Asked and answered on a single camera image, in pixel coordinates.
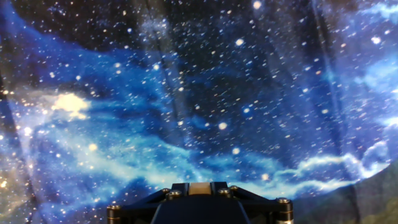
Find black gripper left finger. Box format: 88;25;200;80
106;182;190;224

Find galaxy landscape print tablecloth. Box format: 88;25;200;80
0;0;398;224

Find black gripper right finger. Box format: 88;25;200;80
210;182;294;224

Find small wooden cube block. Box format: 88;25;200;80
188;182;213;196

